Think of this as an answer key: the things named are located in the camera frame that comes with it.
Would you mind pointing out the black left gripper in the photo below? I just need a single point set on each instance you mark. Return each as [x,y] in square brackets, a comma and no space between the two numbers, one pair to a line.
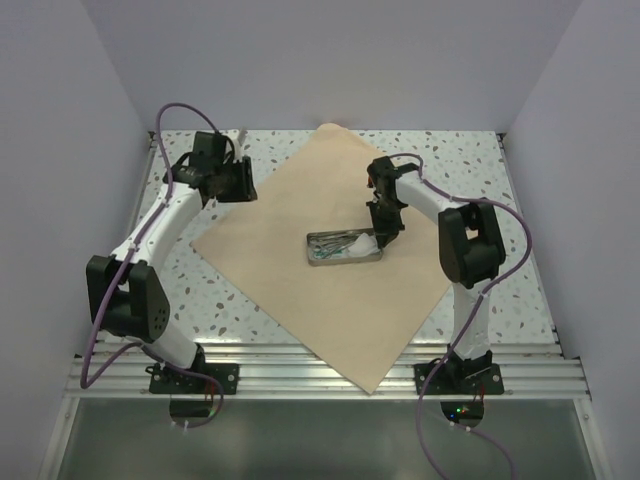
[239,181]

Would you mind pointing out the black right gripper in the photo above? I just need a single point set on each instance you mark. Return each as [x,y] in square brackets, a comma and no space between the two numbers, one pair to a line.
[383,215]

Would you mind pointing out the white gauze pad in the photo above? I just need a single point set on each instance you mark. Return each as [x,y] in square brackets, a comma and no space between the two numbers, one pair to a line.
[363,246]

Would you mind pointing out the metal tray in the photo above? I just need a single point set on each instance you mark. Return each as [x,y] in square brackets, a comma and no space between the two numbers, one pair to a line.
[346,259]

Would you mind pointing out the teal blade packet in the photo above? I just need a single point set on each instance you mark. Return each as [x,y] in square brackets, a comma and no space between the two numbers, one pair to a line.
[328,254]

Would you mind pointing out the beige cloth mat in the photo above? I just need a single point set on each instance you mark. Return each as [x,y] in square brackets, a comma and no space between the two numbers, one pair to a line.
[358,318]

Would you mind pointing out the steel hemostat forceps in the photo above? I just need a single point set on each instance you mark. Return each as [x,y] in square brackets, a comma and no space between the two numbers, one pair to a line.
[328,240]

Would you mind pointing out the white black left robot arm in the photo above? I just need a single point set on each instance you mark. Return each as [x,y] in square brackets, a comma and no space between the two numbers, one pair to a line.
[125,292]

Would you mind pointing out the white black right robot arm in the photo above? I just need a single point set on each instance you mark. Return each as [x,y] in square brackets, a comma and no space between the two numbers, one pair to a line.
[470,247]

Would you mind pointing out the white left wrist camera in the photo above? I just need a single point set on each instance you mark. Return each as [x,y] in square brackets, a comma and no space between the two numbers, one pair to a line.
[236,139]

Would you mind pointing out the aluminium rail frame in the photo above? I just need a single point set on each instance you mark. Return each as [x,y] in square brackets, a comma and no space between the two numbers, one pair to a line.
[545,417]

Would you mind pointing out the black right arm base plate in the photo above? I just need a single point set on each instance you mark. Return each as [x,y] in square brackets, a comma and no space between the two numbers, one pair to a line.
[488,382]

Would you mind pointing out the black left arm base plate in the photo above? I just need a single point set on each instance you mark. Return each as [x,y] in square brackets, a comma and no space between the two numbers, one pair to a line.
[215,377]

